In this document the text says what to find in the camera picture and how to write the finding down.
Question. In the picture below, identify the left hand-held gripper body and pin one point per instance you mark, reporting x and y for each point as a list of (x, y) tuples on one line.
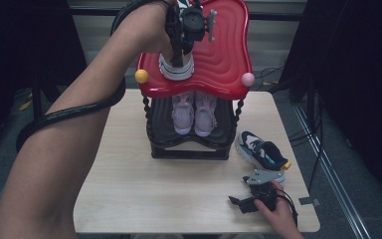
[(194, 23)]

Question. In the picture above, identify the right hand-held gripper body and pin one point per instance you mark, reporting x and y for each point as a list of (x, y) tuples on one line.
[(263, 194)]

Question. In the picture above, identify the navy and white sneaker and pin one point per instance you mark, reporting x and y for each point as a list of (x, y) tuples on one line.
[(177, 73), (262, 152)]

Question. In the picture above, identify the red and black shoe rack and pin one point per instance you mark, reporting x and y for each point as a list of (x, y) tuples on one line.
[(225, 59)]

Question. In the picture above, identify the person's right hand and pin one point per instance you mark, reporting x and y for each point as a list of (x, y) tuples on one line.
[(280, 215)]

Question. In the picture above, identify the person's left hand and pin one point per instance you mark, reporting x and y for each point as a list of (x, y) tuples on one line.
[(151, 28)]

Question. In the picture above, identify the grey tape piece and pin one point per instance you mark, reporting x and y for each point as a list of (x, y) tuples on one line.
[(309, 200)]

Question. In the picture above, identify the black metal stand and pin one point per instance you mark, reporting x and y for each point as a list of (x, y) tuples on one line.
[(37, 99)]

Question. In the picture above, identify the black curtain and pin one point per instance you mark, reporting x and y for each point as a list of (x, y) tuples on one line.
[(361, 83), (13, 49)]

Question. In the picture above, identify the yellow floor tape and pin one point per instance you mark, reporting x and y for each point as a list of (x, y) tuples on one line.
[(26, 104)]

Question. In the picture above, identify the black horizontal rail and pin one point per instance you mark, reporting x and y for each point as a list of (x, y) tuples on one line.
[(89, 12)]

